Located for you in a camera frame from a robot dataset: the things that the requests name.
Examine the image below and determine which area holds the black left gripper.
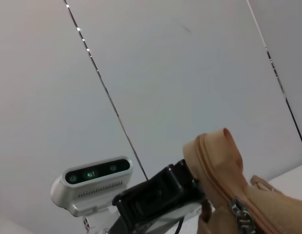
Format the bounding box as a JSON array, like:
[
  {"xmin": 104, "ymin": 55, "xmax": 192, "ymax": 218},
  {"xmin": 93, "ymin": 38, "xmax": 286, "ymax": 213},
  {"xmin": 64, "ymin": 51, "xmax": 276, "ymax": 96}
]
[{"xmin": 108, "ymin": 157, "xmax": 208, "ymax": 234}]

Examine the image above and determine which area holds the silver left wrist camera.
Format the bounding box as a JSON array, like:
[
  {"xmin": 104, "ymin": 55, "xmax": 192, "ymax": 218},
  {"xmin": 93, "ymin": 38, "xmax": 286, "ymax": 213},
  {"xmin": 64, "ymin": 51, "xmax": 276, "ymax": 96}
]
[{"xmin": 50, "ymin": 156, "xmax": 134, "ymax": 217}]

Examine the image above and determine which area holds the silver metal zipper pull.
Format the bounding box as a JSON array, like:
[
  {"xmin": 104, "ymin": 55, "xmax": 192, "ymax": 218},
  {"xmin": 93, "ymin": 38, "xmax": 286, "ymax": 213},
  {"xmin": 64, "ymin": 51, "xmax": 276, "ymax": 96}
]
[{"xmin": 228, "ymin": 198, "xmax": 258, "ymax": 234}]

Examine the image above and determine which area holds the left gripper cable with plug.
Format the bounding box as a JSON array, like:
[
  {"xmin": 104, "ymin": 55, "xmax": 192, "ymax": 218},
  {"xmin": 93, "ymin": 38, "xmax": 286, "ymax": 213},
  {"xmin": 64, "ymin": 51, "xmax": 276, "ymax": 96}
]
[{"xmin": 175, "ymin": 216, "xmax": 185, "ymax": 234}]

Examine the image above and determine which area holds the khaki canvas food bag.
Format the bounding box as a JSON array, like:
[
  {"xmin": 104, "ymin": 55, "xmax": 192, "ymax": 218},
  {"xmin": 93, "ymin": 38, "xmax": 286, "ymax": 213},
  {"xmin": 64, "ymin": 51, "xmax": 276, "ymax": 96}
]
[{"xmin": 182, "ymin": 127, "xmax": 302, "ymax": 234}]

